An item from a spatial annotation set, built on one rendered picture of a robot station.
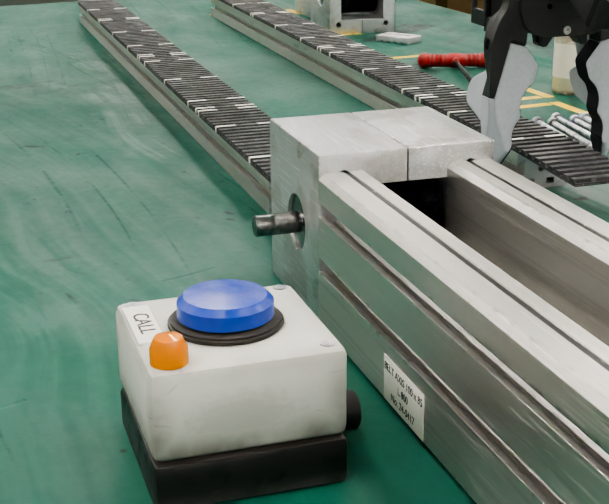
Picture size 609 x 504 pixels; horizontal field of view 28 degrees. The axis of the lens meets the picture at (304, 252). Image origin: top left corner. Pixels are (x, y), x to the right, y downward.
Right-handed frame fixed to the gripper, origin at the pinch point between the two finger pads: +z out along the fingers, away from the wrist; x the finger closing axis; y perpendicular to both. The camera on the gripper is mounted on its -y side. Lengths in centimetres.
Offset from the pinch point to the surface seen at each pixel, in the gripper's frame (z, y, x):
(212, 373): -2.6, -34.1, 33.4
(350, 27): 2, 75, -12
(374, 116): -6.4, -10.8, 18.0
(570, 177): 0.0, -5.9, 1.9
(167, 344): -3.9, -33.7, 35.0
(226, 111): -0.3, 19.8, 19.2
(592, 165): -0.1, -3.9, -1.0
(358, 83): 1.8, 37.3, 1.2
